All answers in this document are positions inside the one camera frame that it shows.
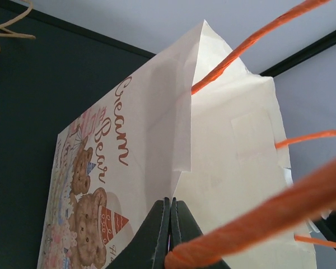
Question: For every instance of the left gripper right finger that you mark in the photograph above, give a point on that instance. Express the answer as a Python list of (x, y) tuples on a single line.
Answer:
[(183, 226)]

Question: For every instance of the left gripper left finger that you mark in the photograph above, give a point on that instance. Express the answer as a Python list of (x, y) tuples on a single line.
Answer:
[(149, 246)]

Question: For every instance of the cream bear paper bag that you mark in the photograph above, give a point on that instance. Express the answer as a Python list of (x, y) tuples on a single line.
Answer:
[(195, 124)]

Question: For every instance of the brown kraft paper bag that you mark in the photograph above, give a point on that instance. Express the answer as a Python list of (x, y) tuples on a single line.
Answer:
[(7, 33)]

